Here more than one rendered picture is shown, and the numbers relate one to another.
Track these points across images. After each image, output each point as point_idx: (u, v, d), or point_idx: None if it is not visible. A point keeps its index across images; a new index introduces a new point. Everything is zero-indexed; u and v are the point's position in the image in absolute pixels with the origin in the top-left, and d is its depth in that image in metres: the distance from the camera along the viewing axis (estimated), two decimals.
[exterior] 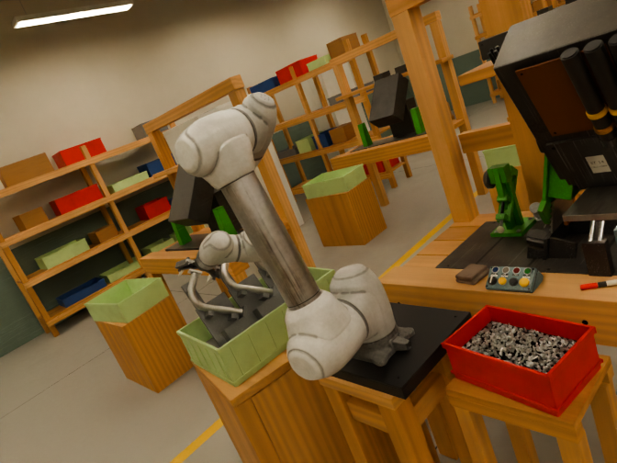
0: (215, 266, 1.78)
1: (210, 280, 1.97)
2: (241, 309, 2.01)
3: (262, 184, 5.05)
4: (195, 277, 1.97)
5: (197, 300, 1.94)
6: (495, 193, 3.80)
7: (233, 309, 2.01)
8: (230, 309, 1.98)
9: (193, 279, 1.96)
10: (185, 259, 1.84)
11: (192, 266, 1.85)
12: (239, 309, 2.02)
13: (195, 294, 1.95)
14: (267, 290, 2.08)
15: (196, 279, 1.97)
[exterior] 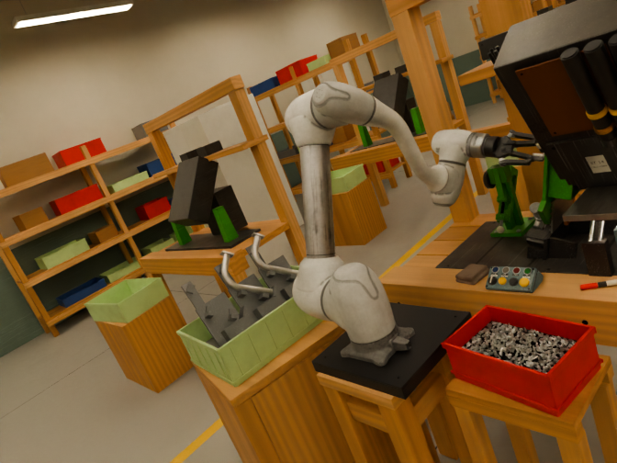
0: None
1: (544, 159, 1.55)
2: (533, 224, 1.59)
3: (262, 184, 5.05)
4: None
5: None
6: (495, 193, 3.80)
7: None
8: None
9: None
10: (518, 132, 1.61)
11: (516, 143, 1.62)
12: (538, 222, 1.58)
13: None
14: (267, 290, 2.08)
15: None
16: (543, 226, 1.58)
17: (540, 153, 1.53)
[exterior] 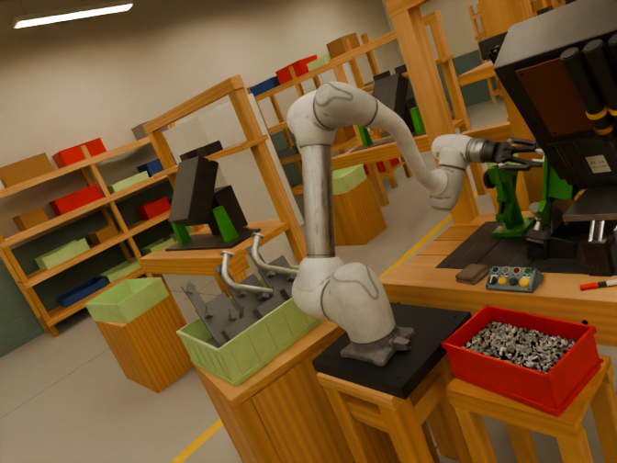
0: None
1: (544, 164, 1.56)
2: (532, 230, 1.60)
3: (262, 184, 5.05)
4: None
5: None
6: (495, 193, 3.80)
7: (542, 222, 1.58)
8: None
9: None
10: (517, 138, 1.62)
11: (515, 149, 1.63)
12: (537, 228, 1.58)
13: None
14: (267, 290, 2.08)
15: None
16: (542, 231, 1.58)
17: (539, 159, 1.54)
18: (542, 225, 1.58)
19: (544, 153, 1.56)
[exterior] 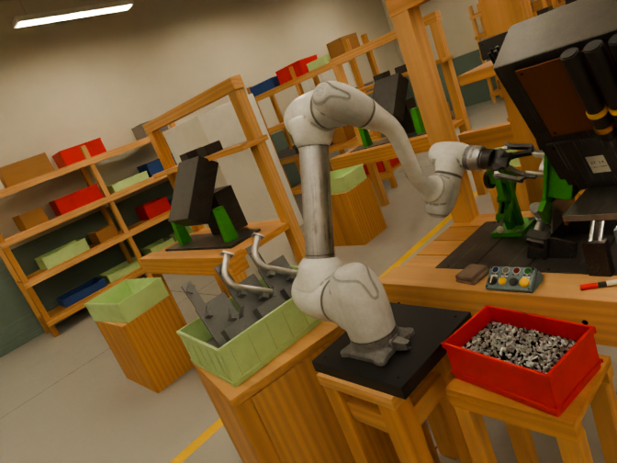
0: (476, 169, 1.72)
1: (537, 176, 1.55)
2: None
3: (262, 184, 5.05)
4: None
5: None
6: (495, 193, 3.80)
7: (539, 230, 1.58)
8: (534, 225, 1.60)
9: None
10: (512, 143, 1.62)
11: (511, 155, 1.63)
12: None
13: None
14: (267, 290, 2.08)
15: None
16: None
17: (532, 171, 1.54)
18: None
19: (540, 156, 1.56)
